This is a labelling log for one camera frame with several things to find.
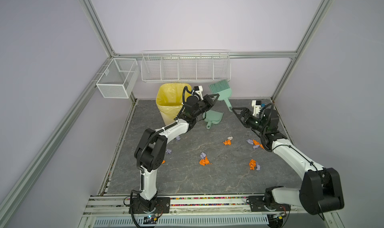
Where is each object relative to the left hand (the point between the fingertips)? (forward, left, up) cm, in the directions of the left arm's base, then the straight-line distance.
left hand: (222, 97), depth 80 cm
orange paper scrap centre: (-24, +11, -29) cm, 39 cm away
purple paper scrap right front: (-30, -19, -29) cm, 45 cm away
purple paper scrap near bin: (-7, +27, -29) cm, 40 cm away
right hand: (-8, -6, -5) cm, 11 cm away
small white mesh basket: (+29, +66, -7) cm, 73 cm away
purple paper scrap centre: (-20, +12, -28) cm, 37 cm away
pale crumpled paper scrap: (-10, -7, -29) cm, 31 cm away
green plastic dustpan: (+9, +3, -29) cm, 31 cm away
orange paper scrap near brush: (-13, -5, -28) cm, 32 cm away
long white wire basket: (+30, +20, 0) cm, 36 cm away
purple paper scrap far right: (-13, -19, -29) cm, 37 cm away
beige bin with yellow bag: (+16, +32, -16) cm, 39 cm away
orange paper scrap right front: (-28, -16, -28) cm, 43 cm away
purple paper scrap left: (-16, +33, -29) cm, 47 cm away
